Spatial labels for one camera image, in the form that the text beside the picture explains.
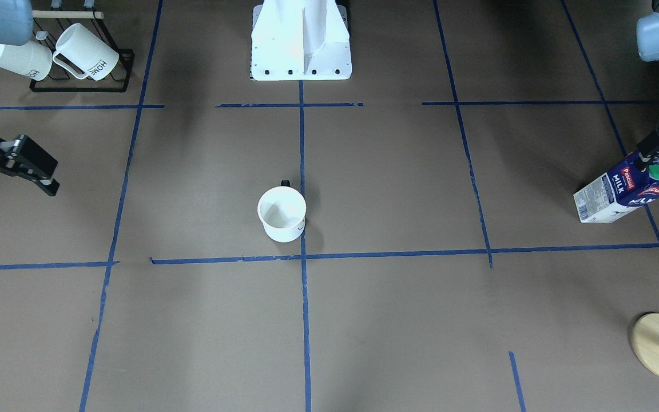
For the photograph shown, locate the white mug with black handle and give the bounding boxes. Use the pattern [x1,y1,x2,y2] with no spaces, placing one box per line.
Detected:
[257,179,308,243]

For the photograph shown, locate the white ribbed HOME mug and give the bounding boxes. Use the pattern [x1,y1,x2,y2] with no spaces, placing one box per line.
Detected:
[52,23,120,81]

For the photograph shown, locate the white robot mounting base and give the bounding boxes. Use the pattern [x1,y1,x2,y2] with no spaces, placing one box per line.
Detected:
[249,1,353,81]

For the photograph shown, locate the black wire mug rack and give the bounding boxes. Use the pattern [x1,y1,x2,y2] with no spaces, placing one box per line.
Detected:
[29,1,135,92]

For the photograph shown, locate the blue and white milk carton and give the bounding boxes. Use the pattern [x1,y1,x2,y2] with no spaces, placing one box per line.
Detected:
[573,151,659,223]

